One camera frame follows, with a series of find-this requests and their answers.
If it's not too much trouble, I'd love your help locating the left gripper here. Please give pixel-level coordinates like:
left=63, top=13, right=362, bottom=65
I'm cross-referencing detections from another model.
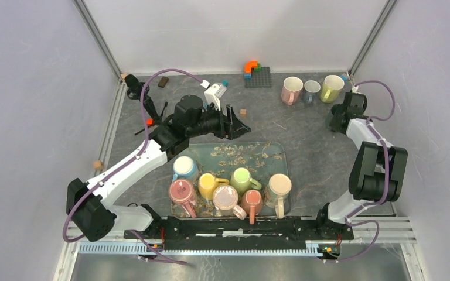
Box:
left=187, top=102, right=251, bottom=141

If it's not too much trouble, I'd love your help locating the yellow-green hexagonal mug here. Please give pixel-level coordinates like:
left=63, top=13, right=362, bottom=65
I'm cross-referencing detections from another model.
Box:
left=319, top=74, right=345, bottom=103

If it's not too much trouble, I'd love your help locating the blue-grey square mug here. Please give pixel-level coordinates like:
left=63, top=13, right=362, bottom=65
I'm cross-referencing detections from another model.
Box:
left=302, top=80, right=321, bottom=104

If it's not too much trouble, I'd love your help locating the light blue mug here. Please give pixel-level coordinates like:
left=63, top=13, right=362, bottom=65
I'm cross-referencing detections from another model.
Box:
left=172, top=156, right=199, bottom=182

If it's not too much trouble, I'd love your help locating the light pink hexagonal mug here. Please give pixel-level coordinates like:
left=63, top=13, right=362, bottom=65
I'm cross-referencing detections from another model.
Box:
left=281, top=76, right=304, bottom=105

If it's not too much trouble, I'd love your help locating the cream and green mug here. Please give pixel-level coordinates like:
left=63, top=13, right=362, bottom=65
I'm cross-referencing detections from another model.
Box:
left=263, top=173, right=292, bottom=219

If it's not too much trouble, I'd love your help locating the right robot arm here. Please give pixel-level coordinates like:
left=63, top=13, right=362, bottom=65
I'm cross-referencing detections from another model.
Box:
left=315, top=92, right=408, bottom=239

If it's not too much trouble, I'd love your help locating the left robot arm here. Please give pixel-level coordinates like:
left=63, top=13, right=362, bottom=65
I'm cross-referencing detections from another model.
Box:
left=63, top=95, right=251, bottom=242

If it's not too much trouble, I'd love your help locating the light green mug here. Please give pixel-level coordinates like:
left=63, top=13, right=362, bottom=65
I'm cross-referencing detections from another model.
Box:
left=230, top=167, right=263, bottom=196

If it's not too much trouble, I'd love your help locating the yellow mug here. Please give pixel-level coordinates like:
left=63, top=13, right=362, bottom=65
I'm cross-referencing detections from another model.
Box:
left=198, top=173, right=230, bottom=200

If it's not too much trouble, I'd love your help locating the pale pink mug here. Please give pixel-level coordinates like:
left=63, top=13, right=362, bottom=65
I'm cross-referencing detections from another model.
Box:
left=212, top=185, right=247, bottom=220

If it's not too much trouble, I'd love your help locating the coral mug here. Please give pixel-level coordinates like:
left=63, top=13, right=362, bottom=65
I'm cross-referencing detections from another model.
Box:
left=241, top=190, right=263, bottom=225

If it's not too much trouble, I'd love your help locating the red-pink mug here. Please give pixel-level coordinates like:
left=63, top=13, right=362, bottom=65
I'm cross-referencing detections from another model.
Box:
left=168, top=179, right=198, bottom=218

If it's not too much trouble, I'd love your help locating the floral teal tray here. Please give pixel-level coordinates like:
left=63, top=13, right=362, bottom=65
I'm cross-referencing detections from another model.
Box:
left=169, top=141, right=294, bottom=219

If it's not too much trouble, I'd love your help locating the grey lego baseplate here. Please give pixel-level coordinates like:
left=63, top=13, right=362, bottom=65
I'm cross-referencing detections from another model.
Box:
left=244, top=67, right=272, bottom=88

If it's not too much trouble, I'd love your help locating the orange curved block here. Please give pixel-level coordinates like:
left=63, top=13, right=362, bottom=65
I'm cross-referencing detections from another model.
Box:
left=244, top=60, right=258, bottom=73

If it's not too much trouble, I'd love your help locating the brown block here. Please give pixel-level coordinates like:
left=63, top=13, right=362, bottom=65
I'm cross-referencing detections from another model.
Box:
left=158, top=76, right=169, bottom=88

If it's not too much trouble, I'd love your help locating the black microphone tripod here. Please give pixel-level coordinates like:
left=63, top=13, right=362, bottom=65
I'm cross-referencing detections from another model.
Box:
left=122, top=74, right=168, bottom=128

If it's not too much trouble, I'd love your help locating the tan cube at left edge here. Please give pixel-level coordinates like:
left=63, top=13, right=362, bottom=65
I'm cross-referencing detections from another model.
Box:
left=93, top=160, right=104, bottom=171

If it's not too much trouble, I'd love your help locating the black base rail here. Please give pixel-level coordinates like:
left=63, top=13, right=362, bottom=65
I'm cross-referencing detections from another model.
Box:
left=124, top=207, right=354, bottom=250

